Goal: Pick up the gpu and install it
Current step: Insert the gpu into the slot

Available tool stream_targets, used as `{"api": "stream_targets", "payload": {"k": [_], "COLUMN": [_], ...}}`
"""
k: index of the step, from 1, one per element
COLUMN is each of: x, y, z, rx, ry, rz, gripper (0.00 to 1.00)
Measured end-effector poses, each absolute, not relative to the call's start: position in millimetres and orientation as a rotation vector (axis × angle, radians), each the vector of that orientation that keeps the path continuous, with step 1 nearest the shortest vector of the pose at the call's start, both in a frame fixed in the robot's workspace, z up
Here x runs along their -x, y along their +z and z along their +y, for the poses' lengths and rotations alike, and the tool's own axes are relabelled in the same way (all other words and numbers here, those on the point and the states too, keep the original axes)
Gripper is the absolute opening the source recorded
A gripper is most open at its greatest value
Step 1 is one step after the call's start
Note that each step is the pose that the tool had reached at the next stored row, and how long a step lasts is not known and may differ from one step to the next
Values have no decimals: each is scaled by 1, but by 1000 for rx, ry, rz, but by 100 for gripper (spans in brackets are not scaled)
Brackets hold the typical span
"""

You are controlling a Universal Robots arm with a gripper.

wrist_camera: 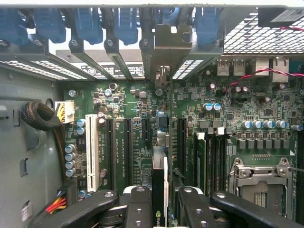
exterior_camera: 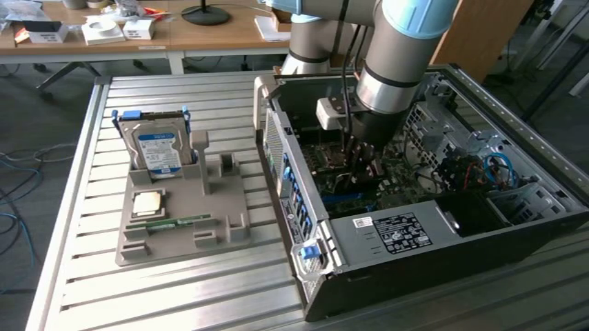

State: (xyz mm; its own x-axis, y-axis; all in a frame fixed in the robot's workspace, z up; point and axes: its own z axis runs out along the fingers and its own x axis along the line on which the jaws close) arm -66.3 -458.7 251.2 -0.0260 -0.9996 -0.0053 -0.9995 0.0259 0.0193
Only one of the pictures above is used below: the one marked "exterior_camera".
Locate blue floor cable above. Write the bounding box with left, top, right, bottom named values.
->
left=0, top=157, right=45, bottom=294

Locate blue data wire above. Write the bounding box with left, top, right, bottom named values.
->
left=485, top=152, right=521, bottom=189

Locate orange packet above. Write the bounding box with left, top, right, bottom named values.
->
left=141, top=6, right=174, bottom=22

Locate CPU chip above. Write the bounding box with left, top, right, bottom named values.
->
left=132, top=191, right=164, bottom=217

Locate metal disk bay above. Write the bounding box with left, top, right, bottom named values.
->
left=487, top=182, right=566, bottom=225

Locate cardboard box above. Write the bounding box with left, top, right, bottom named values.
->
left=271, top=6, right=294, bottom=24

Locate black lamp base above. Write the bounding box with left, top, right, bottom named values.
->
left=180, top=0, right=231, bottom=27

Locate CPU socket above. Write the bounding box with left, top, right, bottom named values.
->
left=316, top=143, right=354, bottom=170

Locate green motherboard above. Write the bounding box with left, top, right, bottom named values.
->
left=298, top=129, right=442, bottom=218

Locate grey parts rack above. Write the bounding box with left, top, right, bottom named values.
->
left=113, top=130, right=252, bottom=267

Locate clear plastic bag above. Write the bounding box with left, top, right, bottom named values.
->
left=0, top=0, right=52, bottom=25

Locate white floor cable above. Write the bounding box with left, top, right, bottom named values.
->
left=0, top=143, right=79, bottom=163

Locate black open PC case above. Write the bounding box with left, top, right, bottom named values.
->
left=251, top=63, right=589, bottom=323

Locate white labelled box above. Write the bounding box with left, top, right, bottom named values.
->
left=123, top=19, right=155, bottom=41

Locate white paper stack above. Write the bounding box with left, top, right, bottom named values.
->
left=254, top=15, right=291, bottom=42

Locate wooden cabinet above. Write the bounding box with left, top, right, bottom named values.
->
left=427, top=0, right=537, bottom=83

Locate red wire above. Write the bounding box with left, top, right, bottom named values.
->
left=463, top=161, right=489, bottom=190

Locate black and white box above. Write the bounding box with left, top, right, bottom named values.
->
left=21, top=20, right=69, bottom=44

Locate hard disk in blue caddy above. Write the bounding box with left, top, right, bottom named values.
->
left=111, top=106, right=200, bottom=180

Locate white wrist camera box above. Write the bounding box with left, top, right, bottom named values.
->
left=315, top=97, right=354, bottom=131

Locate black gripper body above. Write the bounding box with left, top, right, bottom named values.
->
left=351, top=109, right=409, bottom=153

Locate white box with round hole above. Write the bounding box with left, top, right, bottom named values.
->
left=81, top=19, right=127, bottom=46

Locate grey power supply unit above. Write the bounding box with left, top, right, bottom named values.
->
left=328, top=201, right=461, bottom=273

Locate green RAM stick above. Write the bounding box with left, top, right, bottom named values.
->
left=125, top=213, right=214, bottom=231

